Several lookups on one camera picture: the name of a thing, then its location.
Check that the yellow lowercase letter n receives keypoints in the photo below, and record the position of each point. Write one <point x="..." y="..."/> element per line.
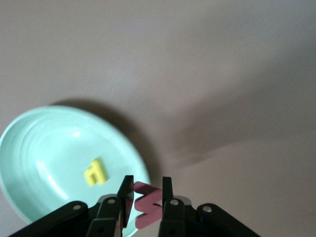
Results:
<point x="96" y="172"/>

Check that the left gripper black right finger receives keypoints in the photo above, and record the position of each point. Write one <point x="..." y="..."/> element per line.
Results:
<point x="172" y="217"/>

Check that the green plate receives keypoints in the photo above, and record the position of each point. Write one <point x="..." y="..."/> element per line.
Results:
<point x="49" y="153"/>

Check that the red lowercase letter w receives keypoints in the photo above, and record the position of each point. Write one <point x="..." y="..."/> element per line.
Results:
<point x="148" y="209"/>

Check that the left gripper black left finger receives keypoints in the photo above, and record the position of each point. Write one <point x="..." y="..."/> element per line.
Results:
<point x="106" y="217"/>

